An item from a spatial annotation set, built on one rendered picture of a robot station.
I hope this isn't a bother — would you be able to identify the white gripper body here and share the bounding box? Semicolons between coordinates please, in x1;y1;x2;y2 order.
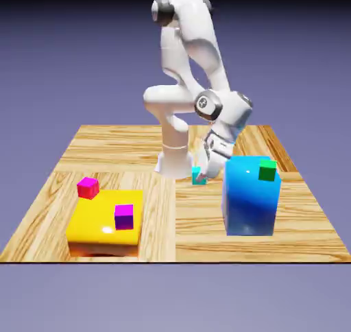
203;152;228;180

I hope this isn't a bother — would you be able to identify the large yellow box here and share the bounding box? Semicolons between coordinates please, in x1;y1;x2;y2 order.
65;189;144;258

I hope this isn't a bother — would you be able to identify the small cyan cube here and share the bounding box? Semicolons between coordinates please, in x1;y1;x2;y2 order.
191;166;208;186

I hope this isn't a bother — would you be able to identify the large blue box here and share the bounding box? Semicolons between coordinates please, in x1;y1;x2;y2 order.
221;155;282;237

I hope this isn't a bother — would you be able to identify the small green cube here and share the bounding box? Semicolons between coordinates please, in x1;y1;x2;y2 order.
258;159;278;182

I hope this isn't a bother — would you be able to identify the small red cube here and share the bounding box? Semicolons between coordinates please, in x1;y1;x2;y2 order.
76;176;100;200

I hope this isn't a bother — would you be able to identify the small purple cube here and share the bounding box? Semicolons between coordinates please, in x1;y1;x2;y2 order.
114;204;134;230

